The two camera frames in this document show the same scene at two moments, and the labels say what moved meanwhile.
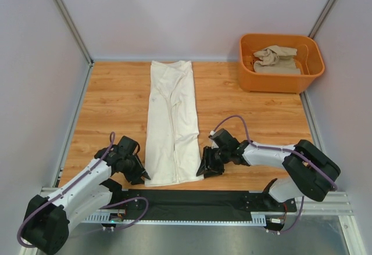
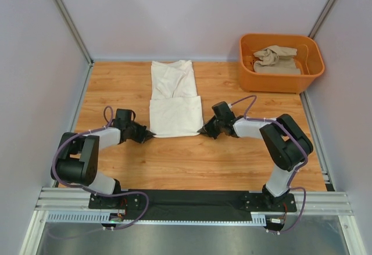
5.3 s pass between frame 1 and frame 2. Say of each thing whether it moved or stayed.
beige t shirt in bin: stayed
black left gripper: moved
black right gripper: moved
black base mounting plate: stayed
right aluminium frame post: stayed
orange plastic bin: stayed
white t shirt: moved
